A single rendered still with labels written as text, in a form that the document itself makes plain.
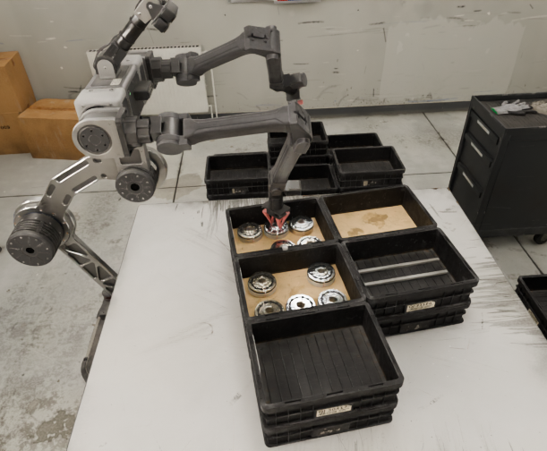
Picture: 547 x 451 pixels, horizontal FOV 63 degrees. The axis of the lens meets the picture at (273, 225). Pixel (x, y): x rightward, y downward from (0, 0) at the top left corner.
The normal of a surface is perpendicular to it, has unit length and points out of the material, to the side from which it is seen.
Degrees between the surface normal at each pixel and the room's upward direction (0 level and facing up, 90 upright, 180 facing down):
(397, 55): 90
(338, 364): 0
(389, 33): 90
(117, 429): 0
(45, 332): 0
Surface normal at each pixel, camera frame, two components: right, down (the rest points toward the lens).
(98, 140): 0.06, 0.62
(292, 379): -0.03, -0.78
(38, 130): -0.15, 0.61
